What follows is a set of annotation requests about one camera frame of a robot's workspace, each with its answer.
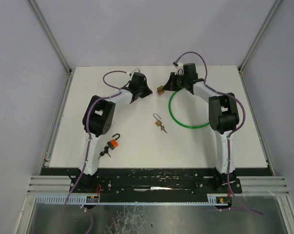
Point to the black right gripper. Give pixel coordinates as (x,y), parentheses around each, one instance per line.
(172,82)

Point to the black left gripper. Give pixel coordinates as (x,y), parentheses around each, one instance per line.
(142,90)

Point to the large brass padlock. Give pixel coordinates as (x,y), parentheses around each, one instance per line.
(160,90)

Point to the small brass padlock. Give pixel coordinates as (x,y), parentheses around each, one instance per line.
(158,119)

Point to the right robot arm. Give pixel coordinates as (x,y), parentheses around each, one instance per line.
(222,110)

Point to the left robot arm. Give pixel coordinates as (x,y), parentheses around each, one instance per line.
(98,118)

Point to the orange black padlock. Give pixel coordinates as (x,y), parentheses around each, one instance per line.
(112,144)

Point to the keys of orange padlock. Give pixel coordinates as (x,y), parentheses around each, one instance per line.
(105,152)

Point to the green cable lock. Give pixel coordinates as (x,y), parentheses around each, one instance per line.
(177,121)

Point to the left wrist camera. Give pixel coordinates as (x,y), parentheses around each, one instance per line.
(137,70)

